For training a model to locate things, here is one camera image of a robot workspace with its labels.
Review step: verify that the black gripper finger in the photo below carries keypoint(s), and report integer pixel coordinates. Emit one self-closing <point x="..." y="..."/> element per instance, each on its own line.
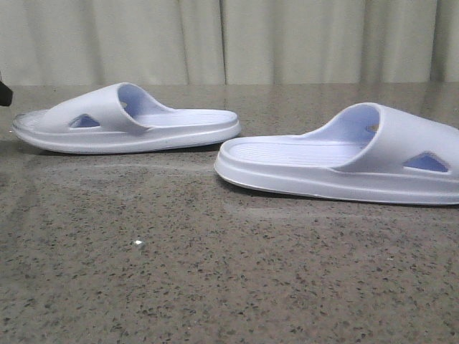
<point x="6" y="95"/>

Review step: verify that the light blue slipper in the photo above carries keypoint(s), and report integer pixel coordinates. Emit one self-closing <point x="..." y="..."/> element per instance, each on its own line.
<point x="122" y="118"/>
<point x="368" y="152"/>

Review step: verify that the white pleated curtain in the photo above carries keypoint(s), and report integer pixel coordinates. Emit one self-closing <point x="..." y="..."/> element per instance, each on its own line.
<point x="227" y="42"/>

